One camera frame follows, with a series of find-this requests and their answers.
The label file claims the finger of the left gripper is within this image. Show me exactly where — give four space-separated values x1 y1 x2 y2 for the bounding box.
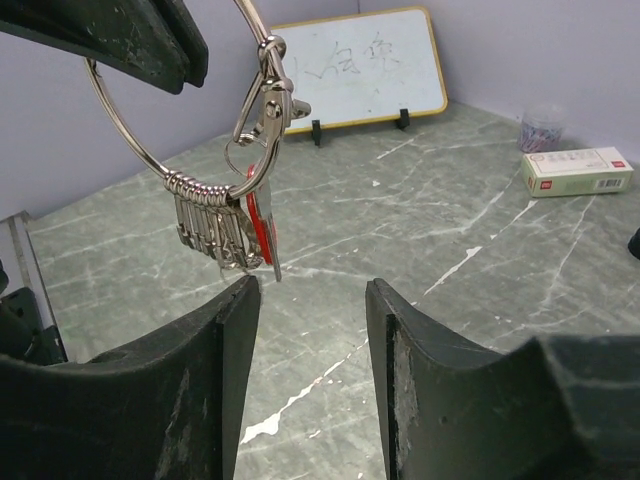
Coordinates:
1 0 209 95

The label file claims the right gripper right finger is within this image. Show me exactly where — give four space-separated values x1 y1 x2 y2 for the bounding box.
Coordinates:
365 278 639 480

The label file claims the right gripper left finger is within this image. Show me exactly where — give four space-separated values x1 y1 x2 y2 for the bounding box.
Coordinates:
1 275 261 479

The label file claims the large metal keyring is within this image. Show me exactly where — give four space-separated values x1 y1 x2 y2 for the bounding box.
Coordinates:
85 1 311 272

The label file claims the red key tag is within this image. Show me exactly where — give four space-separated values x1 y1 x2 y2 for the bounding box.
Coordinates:
246 180 272 266

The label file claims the red black stamp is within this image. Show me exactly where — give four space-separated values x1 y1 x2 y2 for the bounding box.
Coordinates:
627 229 640 260

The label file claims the left whiteboard stand foot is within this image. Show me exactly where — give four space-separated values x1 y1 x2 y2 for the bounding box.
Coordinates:
311 119 323 147

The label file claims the whiteboard stand foot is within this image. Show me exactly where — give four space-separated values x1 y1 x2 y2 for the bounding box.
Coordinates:
395 108 411 131
311 119 323 147

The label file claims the small white green box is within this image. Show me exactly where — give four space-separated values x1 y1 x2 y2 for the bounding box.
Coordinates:
521 147 634 198

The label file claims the right whiteboard stand foot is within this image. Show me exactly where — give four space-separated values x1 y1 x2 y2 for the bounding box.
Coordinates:
395 108 411 131

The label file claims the clear plastic cup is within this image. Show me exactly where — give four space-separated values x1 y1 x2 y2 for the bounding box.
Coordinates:
518 103 566 153

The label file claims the small whiteboard yellow frame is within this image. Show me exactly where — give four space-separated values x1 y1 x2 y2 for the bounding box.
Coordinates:
272 6 448 134

